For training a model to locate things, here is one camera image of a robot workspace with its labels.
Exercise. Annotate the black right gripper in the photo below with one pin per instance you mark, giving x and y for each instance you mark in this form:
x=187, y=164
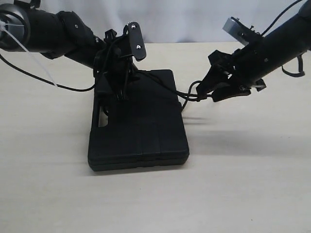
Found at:
x=234, y=74

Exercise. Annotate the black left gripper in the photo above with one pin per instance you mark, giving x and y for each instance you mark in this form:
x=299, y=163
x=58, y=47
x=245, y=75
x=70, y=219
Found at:
x=112, y=64

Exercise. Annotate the black plastic carrying case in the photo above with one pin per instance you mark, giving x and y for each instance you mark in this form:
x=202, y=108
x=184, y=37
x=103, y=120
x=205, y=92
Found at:
x=146, y=130

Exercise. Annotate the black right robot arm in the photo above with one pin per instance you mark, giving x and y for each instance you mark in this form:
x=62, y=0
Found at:
x=287, y=42

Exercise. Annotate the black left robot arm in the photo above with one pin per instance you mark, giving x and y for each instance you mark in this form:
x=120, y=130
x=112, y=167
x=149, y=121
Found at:
x=24, y=27

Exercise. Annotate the white zip tie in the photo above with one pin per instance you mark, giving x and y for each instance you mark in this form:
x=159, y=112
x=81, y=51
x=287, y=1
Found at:
x=31, y=55

